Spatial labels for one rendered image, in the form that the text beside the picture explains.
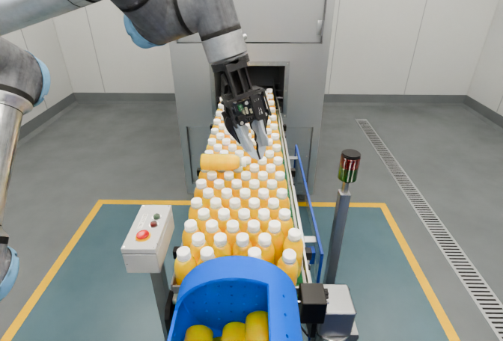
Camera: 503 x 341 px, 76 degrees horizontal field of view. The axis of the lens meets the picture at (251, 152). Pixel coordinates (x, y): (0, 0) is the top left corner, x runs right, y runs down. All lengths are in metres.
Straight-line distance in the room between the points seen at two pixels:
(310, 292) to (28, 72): 0.88
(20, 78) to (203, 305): 0.65
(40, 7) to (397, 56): 4.95
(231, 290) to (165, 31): 0.58
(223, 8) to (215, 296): 0.63
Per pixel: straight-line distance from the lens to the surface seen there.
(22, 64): 0.85
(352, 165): 1.11
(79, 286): 2.53
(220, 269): 0.73
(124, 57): 5.27
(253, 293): 0.84
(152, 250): 0.99
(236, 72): 0.58
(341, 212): 1.23
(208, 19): 0.58
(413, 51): 5.35
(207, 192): 1.20
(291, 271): 0.99
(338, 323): 1.19
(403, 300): 2.40
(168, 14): 0.60
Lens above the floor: 1.78
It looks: 29 degrees down
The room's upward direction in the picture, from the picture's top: straight up
